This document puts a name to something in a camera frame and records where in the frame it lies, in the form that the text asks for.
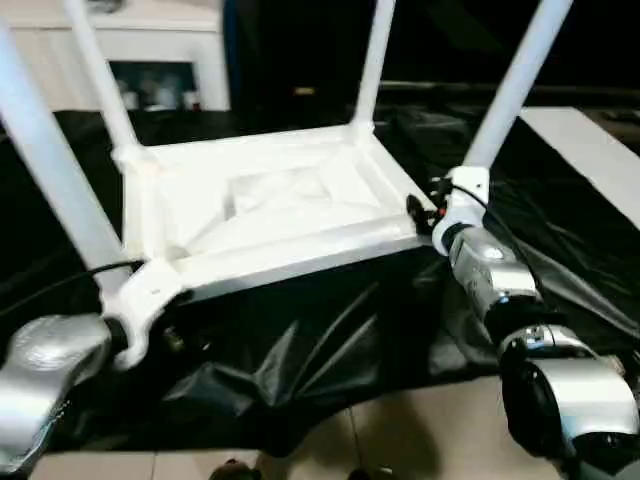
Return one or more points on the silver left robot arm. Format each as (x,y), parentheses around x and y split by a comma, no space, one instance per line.
(45,360)

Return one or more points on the small yellow label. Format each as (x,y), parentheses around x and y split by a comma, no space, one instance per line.
(304,91)

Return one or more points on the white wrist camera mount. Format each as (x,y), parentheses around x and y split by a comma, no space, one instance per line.
(465,200)
(145,295)

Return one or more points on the flat white sheet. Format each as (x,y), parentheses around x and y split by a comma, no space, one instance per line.
(590,150)

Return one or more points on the white jar behind glass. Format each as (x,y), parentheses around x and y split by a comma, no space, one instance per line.
(190,97)

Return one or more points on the patterned bowl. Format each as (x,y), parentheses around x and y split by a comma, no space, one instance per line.
(106,4)

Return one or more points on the white plastic table top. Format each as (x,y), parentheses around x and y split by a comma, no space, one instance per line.
(275,200)

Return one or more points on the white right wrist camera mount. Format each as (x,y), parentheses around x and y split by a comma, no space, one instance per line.
(465,200)

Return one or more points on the dark robot foot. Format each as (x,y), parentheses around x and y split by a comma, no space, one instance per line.
(232,471)

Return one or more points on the white glass-door cabinet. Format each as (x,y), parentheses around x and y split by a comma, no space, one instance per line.
(165,45)

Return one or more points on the white plastic table leg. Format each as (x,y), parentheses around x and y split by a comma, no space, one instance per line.
(375,65)
(50,150)
(100,75)
(515,90)

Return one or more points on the black work mat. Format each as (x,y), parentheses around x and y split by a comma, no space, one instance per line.
(325,350)

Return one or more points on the dark blue upright post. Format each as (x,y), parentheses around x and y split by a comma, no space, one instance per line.
(230,55)

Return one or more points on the long black bar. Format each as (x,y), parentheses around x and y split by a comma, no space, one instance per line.
(500,89)

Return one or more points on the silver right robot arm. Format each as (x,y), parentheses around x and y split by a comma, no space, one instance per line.
(500,280)

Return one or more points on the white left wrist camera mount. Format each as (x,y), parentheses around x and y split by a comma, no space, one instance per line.
(145,295)

